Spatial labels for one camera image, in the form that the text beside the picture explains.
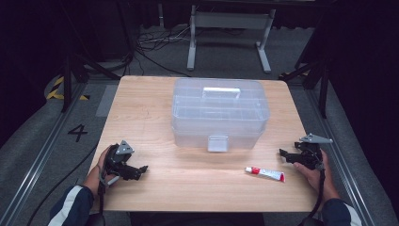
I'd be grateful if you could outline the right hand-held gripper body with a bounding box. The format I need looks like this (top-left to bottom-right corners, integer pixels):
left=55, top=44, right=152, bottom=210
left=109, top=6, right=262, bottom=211
left=294, top=133, right=334, bottom=171

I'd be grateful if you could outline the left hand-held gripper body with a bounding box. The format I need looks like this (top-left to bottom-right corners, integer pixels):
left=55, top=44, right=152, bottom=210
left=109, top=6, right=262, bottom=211
left=104, top=139, right=136, bottom=176

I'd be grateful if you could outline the white and red ointment tube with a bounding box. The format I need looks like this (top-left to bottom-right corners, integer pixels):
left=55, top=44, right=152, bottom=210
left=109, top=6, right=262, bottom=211
left=244, top=166, right=287, bottom=184

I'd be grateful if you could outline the clear plastic storage box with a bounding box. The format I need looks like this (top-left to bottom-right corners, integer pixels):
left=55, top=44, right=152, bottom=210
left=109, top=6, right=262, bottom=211
left=170, top=76, right=272, bottom=153

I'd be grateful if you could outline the person's right hand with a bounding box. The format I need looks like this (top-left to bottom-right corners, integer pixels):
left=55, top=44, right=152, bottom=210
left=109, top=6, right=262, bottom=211
left=293, top=150, right=342, bottom=201

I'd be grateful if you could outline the person's left hand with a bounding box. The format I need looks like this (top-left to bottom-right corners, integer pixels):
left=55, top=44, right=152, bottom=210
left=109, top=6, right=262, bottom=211
left=82, top=144, right=120, bottom=198

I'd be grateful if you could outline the black metal stand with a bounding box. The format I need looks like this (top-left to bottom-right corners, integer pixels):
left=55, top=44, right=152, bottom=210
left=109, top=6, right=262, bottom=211
left=278, top=56, right=331, bottom=120
left=60, top=52, right=122, bottom=114

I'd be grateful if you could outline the yellow and black floor tape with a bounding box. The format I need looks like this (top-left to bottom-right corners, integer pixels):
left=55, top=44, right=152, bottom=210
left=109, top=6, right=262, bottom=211
left=45, top=75, right=91, bottom=102

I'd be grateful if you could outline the metal floor rail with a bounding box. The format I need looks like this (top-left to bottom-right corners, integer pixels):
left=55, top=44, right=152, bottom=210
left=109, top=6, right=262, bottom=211
left=305, top=89, right=378, bottom=226
left=0, top=82, right=88, bottom=226

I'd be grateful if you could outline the right hand-held gripper cable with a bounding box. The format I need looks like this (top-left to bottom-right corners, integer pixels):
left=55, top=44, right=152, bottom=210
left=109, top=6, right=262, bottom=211
left=296, top=159, right=327, bottom=226

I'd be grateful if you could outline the hand-held gripper cable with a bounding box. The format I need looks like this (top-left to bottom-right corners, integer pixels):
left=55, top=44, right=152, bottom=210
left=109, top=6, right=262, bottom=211
left=296, top=159, right=327, bottom=226
left=86, top=164, right=121, bottom=226

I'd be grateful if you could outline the left hand-held gripper cable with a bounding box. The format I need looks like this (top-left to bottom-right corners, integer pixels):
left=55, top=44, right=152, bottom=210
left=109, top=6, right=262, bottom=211
left=86, top=164, right=121, bottom=226

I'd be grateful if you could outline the black floor cable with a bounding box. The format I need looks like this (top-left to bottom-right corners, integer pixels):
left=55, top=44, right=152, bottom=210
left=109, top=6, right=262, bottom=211
left=25, top=141, right=100, bottom=226

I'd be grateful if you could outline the tangle of floor cables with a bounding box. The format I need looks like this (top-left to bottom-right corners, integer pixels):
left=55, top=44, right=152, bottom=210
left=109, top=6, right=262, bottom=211
left=135, top=24, right=193, bottom=78

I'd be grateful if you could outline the grey metal table frame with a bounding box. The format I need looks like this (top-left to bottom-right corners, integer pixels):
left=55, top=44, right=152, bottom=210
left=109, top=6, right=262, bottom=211
left=186, top=4, right=278, bottom=75

